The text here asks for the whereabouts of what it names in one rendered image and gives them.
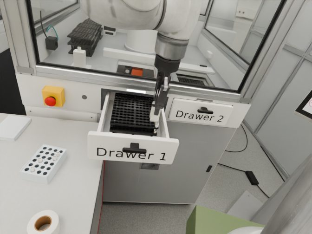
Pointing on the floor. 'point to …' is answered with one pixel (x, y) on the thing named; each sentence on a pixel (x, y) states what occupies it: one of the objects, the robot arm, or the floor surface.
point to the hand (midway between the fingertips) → (155, 111)
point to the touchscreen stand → (260, 208)
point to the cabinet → (217, 146)
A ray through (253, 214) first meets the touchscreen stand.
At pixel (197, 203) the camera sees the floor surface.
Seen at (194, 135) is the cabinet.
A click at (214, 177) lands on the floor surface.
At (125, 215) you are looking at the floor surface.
